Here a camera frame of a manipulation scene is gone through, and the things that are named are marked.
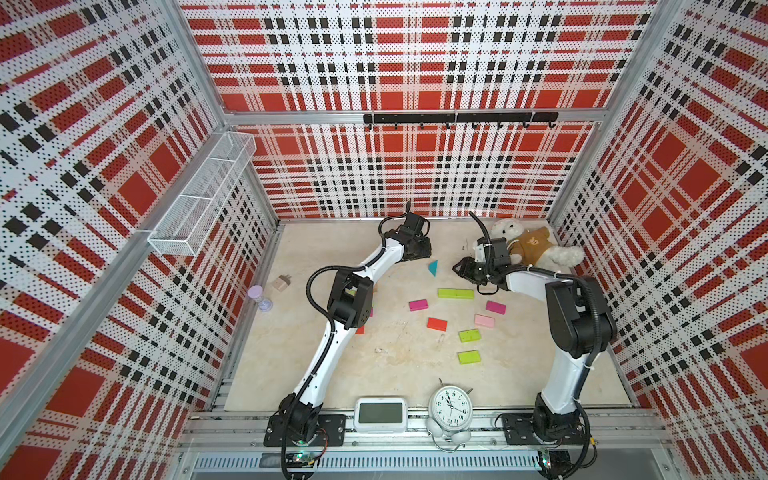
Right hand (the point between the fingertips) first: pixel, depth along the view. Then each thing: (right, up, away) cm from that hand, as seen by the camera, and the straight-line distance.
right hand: (460, 268), depth 100 cm
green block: (-5, -8, 0) cm, 10 cm away
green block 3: (+1, -20, -11) cm, 22 cm away
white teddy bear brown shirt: (+27, +7, +2) cm, 28 cm away
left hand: (-9, +7, +7) cm, 13 cm away
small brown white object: (-61, -5, +1) cm, 61 cm away
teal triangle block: (-8, 0, +8) cm, 11 cm away
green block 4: (0, -25, -13) cm, 29 cm away
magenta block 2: (+11, -12, -4) cm, 17 cm away
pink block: (+6, -16, -7) cm, 18 cm away
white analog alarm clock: (-8, -34, -26) cm, 44 cm away
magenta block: (-15, -12, -3) cm, 19 cm away
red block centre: (-9, -17, -6) cm, 20 cm away
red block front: (-30, -13, -29) cm, 44 cm away
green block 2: (0, -8, -1) cm, 8 cm away
